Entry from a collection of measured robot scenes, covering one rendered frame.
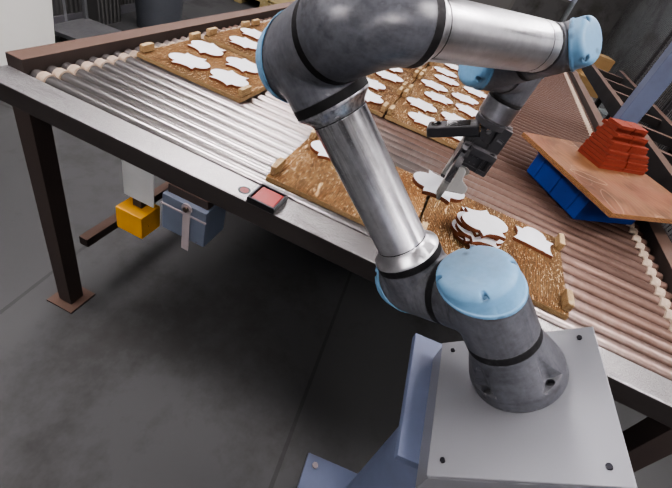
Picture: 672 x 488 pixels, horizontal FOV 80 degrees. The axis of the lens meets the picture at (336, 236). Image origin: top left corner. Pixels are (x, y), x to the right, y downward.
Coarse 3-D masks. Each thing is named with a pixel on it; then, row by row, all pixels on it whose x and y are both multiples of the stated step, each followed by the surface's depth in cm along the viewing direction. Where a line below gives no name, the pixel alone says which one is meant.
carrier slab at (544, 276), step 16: (432, 208) 115; (448, 208) 118; (480, 208) 123; (432, 224) 109; (448, 224) 111; (512, 224) 121; (448, 240) 105; (512, 240) 114; (512, 256) 108; (528, 256) 110; (544, 256) 113; (560, 256) 115; (528, 272) 105; (544, 272) 107; (560, 272) 109; (528, 288) 99; (544, 288) 101; (560, 288) 103; (544, 304) 97; (560, 304) 98
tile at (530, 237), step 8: (520, 232) 117; (528, 232) 118; (536, 232) 119; (520, 240) 114; (528, 240) 115; (536, 240) 116; (544, 240) 117; (536, 248) 113; (544, 248) 114; (552, 256) 112
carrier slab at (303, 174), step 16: (304, 144) 122; (288, 160) 113; (304, 160) 115; (320, 160) 118; (272, 176) 105; (288, 176) 107; (304, 176) 109; (320, 176) 111; (336, 176) 113; (400, 176) 124; (304, 192) 103; (320, 192) 105; (336, 192) 107; (416, 192) 119; (336, 208) 102; (352, 208) 104; (416, 208) 113
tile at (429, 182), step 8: (416, 176) 100; (424, 176) 101; (432, 176) 102; (440, 176) 103; (416, 184) 98; (424, 184) 98; (432, 184) 99; (424, 192) 96; (432, 192) 96; (448, 192) 98; (448, 200) 95; (456, 200) 97
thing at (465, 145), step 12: (480, 120) 86; (480, 132) 88; (492, 132) 87; (504, 132) 86; (468, 144) 89; (480, 144) 90; (492, 144) 88; (504, 144) 88; (456, 156) 91; (468, 156) 91; (480, 156) 89; (492, 156) 88; (468, 168) 93; (480, 168) 91
